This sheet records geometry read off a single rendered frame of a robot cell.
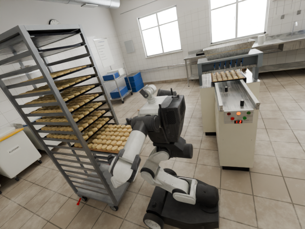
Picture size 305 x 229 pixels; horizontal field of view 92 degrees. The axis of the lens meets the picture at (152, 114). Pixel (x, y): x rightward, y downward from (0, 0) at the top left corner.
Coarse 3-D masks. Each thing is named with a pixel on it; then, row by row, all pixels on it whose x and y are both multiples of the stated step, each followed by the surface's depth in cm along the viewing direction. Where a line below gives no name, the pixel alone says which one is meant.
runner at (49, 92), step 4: (36, 92) 113; (40, 92) 111; (44, 92) 109; (48, 92) 108; (60, 92) 105; (16, 96) 126; (20, 96) 124; (24, 96) 122; (28, 96) 120; (32, 96) 118
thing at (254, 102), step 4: (240, 80) 183; (240, 84) 185; (244, 84) 170; (244, 88) 166; (248, 88) 158; (248, 92) 150; (248, 96) 151; (252, 96) 141; (252, 100) 138; (256, 100) 132; (252, 104) 139; (256, 104) 128; (256, 108) 130
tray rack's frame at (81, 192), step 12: (0, 36) 92; (12, 36) 92; (0, 84) 121; (12, 96) 128; (24, 120) 137; (36, 132) 144; (60, 168) 165; (108, 168) 207; (108, 180) 188; (84, 192) 180; (120, 192) 168; (108, 204) 162
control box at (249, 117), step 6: (252, 108) 134; (234, 114) 138; (240, 114) 137; (246, 114) 135; (252, 114) 134; (228, 120) 143; (234, 120) 141; (240, 120) 139; (246, 120) 138; (252, 120) 136
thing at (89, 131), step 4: (100, 120) 155; (104, 120) 153; (92, 124) 149; (96, 124) 147; (100, 124) 144; (88, 128) 144; (92, 128) 142; (96, 128) 139; (84, 132) 137; (88, 132) 136; (92, 132) 134; (48, 136) 149; (52, 136) 147; (56, 136) 145; (60, 136) 142; (64, 136) 140; (68, 136) 138; (72, 136) 136; (84, 136) 130; (88, 136) 133
